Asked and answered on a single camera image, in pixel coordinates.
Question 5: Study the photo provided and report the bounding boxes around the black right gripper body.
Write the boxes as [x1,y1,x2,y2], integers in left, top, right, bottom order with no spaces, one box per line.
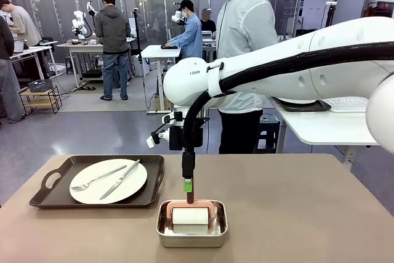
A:
[169,117,204,154]

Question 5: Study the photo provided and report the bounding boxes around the pink lint roller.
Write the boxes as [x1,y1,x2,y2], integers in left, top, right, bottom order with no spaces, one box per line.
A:
[166,191,216,227]

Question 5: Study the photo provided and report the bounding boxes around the silver table knife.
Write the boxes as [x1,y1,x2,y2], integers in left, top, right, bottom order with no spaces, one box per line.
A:
[100,160,141,200]

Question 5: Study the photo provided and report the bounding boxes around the steel rectangular container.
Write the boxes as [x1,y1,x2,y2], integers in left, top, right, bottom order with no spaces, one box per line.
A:
[155,200,229,248]

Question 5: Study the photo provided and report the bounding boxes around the silver fork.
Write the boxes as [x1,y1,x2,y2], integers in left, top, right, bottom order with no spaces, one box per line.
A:
[70,165,127,192]

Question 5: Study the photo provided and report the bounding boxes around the black plastic stool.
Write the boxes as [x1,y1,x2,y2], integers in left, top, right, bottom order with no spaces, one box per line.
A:
[254,114,281,155]

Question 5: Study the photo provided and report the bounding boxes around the white work table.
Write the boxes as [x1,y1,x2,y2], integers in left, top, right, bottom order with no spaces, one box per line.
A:
[10,40,60,82]
[57,38,137,86]
[140,44,183,115]

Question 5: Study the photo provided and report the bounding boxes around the black tripod stand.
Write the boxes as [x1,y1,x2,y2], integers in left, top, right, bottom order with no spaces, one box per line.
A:
[131,8,148,113]

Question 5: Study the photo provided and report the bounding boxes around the white round plate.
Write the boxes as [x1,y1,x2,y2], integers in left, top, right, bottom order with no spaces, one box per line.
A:
[69,160,148,204]

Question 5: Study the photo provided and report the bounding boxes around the person in blue gown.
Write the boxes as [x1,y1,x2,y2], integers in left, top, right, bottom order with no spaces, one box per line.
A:
[167,0,204,60]

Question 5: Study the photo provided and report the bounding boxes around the seated person in black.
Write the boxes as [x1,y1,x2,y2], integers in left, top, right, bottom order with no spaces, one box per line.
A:
[199,9,218,33]

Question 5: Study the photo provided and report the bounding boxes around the black flat tray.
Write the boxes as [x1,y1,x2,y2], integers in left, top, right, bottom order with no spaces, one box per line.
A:
[273,96,332,113]

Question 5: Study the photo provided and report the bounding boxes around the man in grey hoodie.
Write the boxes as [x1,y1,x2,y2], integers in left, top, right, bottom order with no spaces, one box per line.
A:
[94,0,132,102]

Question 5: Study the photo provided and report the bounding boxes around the brown plastic serving tray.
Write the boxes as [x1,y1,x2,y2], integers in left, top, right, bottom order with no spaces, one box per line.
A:
[29,155,166,209]

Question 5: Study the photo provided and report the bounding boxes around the person in white jacket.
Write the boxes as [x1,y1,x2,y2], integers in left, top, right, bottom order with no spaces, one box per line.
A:
[216,0,293,155]

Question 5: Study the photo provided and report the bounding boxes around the white desk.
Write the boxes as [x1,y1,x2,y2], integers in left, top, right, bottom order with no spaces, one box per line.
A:
[267,96,383,170]

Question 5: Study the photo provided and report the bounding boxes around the grey mesh basket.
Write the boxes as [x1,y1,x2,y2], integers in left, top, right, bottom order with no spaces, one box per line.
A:
[28,79,54,93]

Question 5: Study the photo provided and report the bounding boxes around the white keyboard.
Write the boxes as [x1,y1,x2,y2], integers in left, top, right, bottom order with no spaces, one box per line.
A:
[323,96,370,113]

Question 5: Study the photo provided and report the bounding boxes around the man in dark top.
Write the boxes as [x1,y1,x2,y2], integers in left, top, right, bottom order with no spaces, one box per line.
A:
[0,16,26,124]

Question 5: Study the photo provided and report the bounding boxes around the person in beige sweater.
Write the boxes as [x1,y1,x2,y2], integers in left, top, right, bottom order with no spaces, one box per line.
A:
[0,0,42,47]

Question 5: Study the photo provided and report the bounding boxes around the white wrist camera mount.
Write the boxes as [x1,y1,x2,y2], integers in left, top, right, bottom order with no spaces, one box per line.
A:
[146,111,175,150]

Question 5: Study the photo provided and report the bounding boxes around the white cable strap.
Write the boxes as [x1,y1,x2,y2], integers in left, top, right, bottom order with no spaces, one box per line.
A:
[206,62,225,97]

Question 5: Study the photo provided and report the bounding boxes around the wooden shelf black frame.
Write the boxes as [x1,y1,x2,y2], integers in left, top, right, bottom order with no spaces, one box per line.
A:
[18,85,63,116]

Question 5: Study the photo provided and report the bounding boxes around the black braided cable sleeve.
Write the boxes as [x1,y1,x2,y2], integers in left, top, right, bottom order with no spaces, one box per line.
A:
[183,46,394,155]

